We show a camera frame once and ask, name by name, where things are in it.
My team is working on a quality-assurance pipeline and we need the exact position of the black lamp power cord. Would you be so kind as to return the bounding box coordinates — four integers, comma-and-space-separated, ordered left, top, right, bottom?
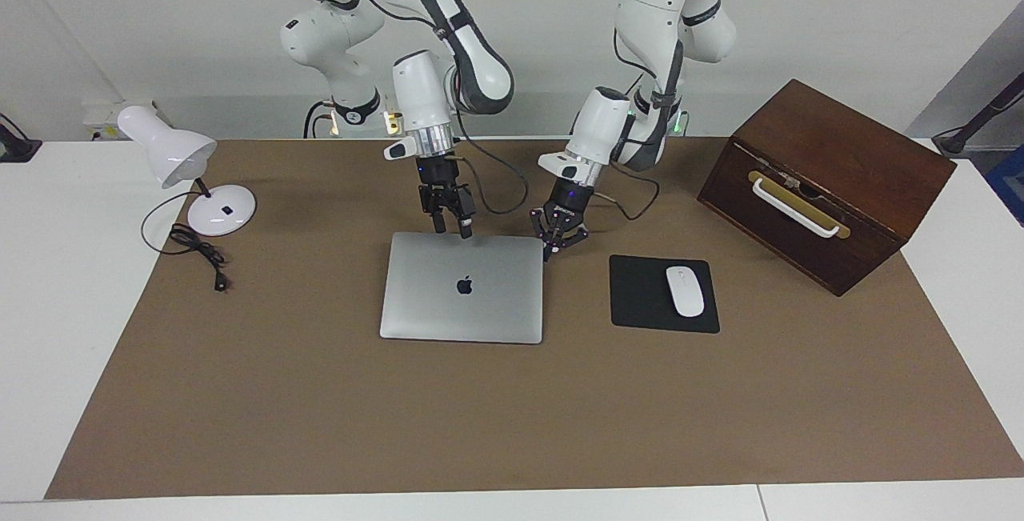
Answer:
141, 189, 231, 293

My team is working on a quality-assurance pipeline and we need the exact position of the black tripod leg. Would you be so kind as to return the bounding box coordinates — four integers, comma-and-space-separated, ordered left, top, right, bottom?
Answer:
932, 73, 1024, 158

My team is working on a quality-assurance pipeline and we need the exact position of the white box handle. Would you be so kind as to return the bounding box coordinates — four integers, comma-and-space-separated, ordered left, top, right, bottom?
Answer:
752, 178, 842, 238

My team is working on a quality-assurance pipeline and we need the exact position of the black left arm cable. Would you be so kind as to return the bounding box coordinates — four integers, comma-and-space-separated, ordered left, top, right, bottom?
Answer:
592, 161, 662, 222

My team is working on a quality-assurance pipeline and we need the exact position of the brown table mat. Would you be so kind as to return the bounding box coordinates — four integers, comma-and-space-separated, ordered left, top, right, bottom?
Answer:
44, 137, 1024, 500

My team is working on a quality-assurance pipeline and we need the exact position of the black stand foot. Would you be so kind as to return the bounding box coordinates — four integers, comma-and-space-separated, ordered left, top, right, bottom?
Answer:
0, 113, 42, 163

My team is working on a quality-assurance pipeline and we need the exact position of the blue crate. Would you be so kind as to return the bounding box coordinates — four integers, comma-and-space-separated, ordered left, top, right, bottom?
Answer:
986, 145, 1024, 226

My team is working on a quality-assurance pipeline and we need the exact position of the dark brown wooden box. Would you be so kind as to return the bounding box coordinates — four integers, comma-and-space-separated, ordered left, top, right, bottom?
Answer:
697, 78, 958, 298

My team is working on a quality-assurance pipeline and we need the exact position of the black mouse pad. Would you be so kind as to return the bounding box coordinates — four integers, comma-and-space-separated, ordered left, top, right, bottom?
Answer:
609, 254, 721, 335

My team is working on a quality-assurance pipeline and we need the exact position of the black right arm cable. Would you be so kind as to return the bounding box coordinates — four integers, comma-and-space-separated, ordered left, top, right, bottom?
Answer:
278, 0, 531, 216

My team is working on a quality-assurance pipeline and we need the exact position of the black arm base cable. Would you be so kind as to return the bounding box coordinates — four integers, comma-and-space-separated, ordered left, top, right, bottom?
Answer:
302, 101, 337, 139

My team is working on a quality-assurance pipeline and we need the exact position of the white computer mouse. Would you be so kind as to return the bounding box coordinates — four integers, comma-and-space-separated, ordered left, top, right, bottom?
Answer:
666, 266, 706, 319

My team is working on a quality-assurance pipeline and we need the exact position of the silver laptop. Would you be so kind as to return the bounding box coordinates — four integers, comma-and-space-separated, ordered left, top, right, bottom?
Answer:
380, 231, 545, 344

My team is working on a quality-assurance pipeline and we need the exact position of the white desk lamp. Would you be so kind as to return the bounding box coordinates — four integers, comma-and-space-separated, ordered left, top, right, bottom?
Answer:
117, 105, 258, 237

